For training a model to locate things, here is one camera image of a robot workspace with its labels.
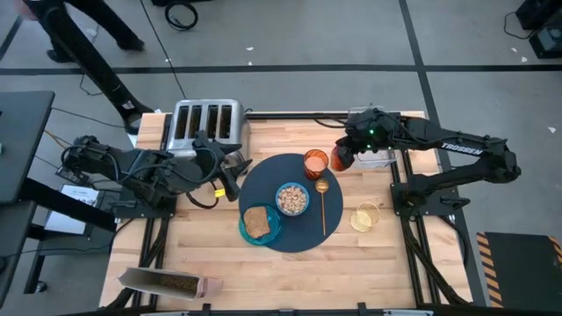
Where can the black metal table frame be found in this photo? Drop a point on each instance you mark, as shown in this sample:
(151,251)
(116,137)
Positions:
(285,115)

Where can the black desk top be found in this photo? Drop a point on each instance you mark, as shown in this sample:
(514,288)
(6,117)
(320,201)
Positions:
(24,145)

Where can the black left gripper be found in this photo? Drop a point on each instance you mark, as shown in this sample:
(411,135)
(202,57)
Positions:
(213,153)

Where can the orange patterned bowl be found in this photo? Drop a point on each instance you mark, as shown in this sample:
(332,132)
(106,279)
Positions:
(277,206)

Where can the gold spoon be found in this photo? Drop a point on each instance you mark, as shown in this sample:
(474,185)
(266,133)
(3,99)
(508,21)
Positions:
(322,185)

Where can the silver four-slot toaster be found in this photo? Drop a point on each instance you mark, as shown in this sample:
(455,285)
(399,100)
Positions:
(206,114)

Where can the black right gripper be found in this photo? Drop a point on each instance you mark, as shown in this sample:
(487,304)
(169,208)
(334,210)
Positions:
(373,131)

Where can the person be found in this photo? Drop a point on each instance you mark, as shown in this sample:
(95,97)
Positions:
(114,22)

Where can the black desk leg frame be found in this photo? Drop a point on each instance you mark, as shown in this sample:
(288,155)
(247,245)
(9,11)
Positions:
(66,204)

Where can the black equipment case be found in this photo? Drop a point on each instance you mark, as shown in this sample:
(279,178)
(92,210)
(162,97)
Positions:
(540,11)
(546,44)

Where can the clear plastic bin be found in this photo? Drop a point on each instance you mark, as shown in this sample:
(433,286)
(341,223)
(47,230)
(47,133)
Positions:
(377,161)

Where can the yellow tag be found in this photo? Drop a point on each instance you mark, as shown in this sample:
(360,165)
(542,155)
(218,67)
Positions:
(219,193)

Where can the orange glass cup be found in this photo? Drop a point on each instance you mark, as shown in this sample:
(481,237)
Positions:
(315,164)

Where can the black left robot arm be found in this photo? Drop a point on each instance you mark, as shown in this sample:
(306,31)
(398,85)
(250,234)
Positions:
(131,167)

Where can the dark round woven placemat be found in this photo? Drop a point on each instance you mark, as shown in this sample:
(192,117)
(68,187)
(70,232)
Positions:
(303,237)

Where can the white paper sheet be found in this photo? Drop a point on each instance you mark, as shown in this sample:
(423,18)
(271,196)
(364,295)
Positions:
(66,219)

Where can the black power adapter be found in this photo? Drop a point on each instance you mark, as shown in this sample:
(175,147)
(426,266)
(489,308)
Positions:
(70,175)

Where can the brown bread slice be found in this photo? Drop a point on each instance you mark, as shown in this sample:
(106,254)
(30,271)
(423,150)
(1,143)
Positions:
(257,221)

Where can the teal glass plate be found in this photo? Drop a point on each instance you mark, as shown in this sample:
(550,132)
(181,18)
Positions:
(274,228)

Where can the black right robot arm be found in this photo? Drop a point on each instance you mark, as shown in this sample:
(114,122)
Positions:
(461,147)

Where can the black hazard-striped mat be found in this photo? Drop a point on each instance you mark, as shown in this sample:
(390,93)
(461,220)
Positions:
(522,267)

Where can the cereal loops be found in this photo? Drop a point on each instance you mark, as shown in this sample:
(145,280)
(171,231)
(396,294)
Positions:
(292,199)

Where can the pink strawberry cereal box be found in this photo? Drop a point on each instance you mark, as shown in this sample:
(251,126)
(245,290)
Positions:
(167,283)

